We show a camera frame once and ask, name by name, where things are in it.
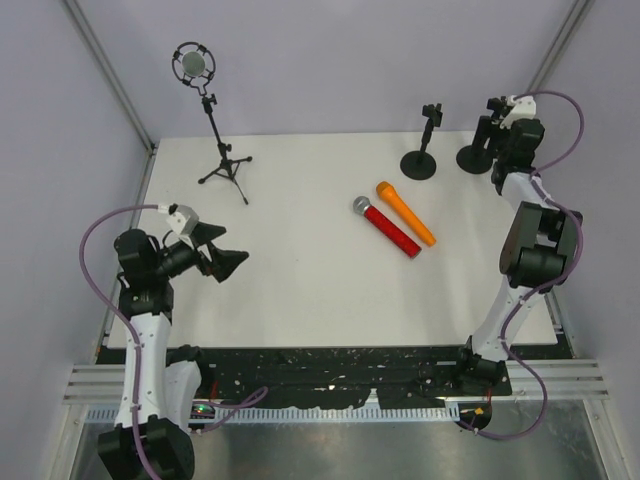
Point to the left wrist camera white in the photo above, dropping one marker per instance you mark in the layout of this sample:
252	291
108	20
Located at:
182	221

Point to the aluminium frame post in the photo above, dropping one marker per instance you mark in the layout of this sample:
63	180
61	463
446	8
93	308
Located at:
95	48
573	20

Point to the orange microphone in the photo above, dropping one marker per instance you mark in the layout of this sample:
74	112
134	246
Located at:
387	193

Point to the white slotted cable duct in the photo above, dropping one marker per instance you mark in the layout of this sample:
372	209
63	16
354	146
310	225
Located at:
369	413

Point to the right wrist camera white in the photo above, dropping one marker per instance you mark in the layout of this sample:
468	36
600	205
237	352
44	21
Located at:
516	108

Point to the red microphone silver grille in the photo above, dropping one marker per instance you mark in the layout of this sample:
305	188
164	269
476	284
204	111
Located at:
363	207

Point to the right aluminium frame post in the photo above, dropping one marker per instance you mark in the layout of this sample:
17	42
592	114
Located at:
573	20

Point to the black round-base mic stand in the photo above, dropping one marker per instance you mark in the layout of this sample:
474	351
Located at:
419	164

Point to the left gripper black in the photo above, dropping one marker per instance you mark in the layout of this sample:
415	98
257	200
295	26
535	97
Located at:
222	261

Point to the black tripod stand shock mount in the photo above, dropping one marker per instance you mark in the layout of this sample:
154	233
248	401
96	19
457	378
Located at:
227	168

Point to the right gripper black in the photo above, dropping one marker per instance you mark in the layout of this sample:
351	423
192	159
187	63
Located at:
494	131

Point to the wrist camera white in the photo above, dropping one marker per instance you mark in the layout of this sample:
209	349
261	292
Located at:
182	221
516	108

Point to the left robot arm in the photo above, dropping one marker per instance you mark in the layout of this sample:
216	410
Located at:
150	438

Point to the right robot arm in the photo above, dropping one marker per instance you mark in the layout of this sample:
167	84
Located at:
540	245

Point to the left aluminium frame post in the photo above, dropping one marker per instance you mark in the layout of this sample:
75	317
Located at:
95	48

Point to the black front rail base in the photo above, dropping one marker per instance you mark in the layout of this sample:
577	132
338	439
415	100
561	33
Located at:
338	378

